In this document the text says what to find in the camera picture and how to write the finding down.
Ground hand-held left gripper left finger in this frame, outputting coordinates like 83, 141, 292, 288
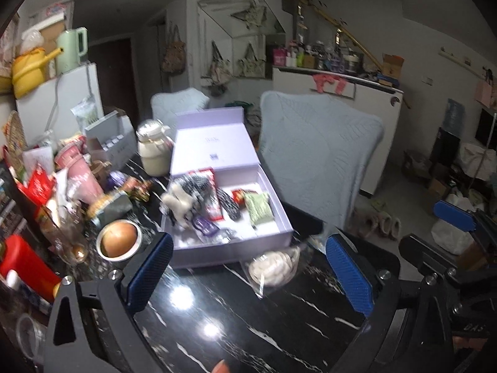
43, 231, 174, 373

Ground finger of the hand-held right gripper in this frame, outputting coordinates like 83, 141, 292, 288
399, 233, 470, 280
433, 200, 480, 237

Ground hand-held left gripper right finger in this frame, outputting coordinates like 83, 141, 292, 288
325, 234, 457, 373

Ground purple candy wrapper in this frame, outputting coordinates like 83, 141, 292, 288
192, 218, 218, 236

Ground beige plush toy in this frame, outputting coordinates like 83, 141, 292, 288
161, 186, 195, 230

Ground clear bag beige contents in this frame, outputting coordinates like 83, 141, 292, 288
240, 246, 301, 290

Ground pale green soft pouch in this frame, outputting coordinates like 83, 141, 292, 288
244, 192, 274, 226

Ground small red packet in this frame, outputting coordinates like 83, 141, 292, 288
232, 188, 253, 206

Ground lavender gift box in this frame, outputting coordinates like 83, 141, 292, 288
160, 108, 294, 269

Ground person's right hand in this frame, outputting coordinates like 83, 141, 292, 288
452, 334, 490, 358

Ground white plastic bag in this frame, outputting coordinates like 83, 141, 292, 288
431, 196, 486, 257

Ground brown cardboard box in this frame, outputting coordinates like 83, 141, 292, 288
39, 19, 66, 53
429, 177, 451, 199

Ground fluffy beige slipper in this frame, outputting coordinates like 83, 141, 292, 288
349, 208, 379, 237
378, 212, 402, 242

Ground brown egg in bowl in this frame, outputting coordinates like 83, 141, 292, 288
96, 219, 141, 259

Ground black floor cabinet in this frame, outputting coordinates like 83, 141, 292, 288
431, 127, 461, 168

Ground bread packet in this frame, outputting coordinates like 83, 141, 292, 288
87, 192, 133, 226

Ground brown snack packets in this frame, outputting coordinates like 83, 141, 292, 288
120, 177, 154, 203

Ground clear drinking glass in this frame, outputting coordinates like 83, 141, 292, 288
50, 218, 90, 265

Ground black screen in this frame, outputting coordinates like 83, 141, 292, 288
476, 109, 497, 150

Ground red white snack packet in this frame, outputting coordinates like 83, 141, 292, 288
186, 168, 224, 220

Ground blue water bottle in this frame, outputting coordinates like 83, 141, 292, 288
443, 99, 464, 138

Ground brown cup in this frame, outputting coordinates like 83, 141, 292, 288
89, 159, 111, 181

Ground pink cup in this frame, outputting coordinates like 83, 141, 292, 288
54, 142, 103, 203

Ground white cabinet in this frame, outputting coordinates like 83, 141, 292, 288
272, 66, 404, 197

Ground red plastic container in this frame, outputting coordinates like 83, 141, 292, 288
0, 235, 61, 304

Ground chair with light blue cover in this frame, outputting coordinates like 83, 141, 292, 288
258, 90, 385, 234
151, 88, 210, 125

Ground clear plastic cup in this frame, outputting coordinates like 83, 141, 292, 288
16, 313, 47, 358

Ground red gift packet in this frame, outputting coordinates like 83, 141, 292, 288
25, 167, 55, 206

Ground white carton with bottles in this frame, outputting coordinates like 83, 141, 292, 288
84, 111, 136, 164

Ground open cardboard box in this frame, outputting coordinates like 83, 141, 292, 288
378, 53, 405, 86

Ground green white bag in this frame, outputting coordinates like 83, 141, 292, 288
71, 97, 99, 129

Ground pink cloth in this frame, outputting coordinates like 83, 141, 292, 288
312, 74, 350, 94

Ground woven basket tray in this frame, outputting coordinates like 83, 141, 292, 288
2, 111, 28, 164

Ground white fridge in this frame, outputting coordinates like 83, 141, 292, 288
16, 62, 103, 144

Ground dark wooden door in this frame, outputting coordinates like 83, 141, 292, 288
87, 37, 138, 121

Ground row of bottles and jars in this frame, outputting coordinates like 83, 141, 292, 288
273, 39, 375, 74

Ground golden stair handrail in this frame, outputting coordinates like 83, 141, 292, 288
289, 0, 383, 71

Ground beige tote bag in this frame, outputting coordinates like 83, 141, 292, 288
206, 42, 232, 88
235, 43, 267, 78

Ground brown patterned tote bag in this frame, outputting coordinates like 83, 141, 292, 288
160, 25, 186, 74

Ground pale green electric kettle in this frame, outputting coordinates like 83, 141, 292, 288
55, 27, 88, 74

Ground yellow enamel pot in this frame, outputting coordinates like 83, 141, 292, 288
11, 47, 63, 99

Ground clear plastic bag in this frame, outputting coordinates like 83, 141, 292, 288
21, 29, 46, 53

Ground beige hanging bag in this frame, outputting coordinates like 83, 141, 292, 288
231, 0, 268, 30

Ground pink wall bag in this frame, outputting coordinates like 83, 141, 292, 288
476, 80, 495, 107

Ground wall coat rack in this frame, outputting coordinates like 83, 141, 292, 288
439, 47, 490, 71

